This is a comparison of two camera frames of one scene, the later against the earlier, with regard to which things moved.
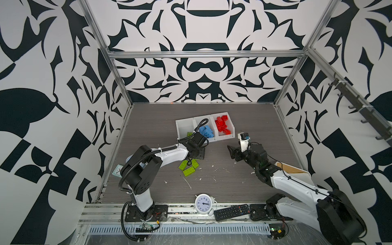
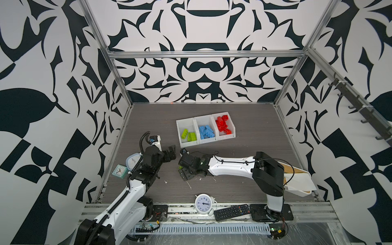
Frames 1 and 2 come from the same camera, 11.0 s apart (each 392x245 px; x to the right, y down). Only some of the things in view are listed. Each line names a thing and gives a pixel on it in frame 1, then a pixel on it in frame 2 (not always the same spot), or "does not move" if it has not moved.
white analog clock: (203, 203) does not move
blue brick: (206, 131) does not move
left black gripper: (202, 154) → (170, 152)
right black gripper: (235, 151) → (183, 172)
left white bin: (185, 125) does not move
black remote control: (231, 212) does not move
